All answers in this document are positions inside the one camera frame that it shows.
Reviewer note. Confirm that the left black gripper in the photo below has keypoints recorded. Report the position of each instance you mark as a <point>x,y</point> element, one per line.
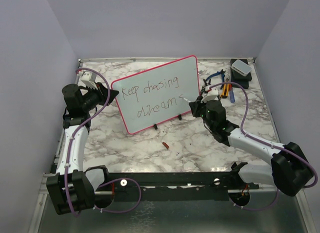
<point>102,92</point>

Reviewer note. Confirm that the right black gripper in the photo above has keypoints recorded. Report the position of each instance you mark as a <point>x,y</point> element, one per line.
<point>195,106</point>

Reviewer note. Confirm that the pink framed whiteboard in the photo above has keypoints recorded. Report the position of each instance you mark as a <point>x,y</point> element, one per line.
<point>153,95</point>

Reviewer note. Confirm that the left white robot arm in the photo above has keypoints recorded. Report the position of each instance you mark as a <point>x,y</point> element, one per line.
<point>72,189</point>

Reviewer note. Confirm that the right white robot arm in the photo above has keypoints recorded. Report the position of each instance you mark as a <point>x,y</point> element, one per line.
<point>286,166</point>

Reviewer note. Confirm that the yellow black utility knife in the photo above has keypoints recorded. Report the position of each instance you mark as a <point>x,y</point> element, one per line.
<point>225,89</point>

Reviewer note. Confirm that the blue screwdriver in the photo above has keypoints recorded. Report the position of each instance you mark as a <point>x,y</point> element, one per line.
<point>232,96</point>

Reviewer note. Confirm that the black rectangular box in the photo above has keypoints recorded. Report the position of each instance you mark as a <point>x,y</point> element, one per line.
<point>237,77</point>

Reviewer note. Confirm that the white rectangular box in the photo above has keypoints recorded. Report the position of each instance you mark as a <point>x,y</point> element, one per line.
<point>241,67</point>

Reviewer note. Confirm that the black handled pliers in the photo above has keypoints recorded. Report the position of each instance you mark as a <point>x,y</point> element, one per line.
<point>202,90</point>

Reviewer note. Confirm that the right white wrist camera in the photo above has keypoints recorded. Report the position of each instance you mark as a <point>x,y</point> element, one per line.
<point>209,94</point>

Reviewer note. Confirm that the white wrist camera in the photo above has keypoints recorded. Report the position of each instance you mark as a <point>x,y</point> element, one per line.
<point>209,94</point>
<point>88,78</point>

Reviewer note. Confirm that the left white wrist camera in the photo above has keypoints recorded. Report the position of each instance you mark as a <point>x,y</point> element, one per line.
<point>88,78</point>

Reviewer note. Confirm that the blue handled pliers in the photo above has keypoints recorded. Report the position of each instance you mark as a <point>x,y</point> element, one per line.
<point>221,73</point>

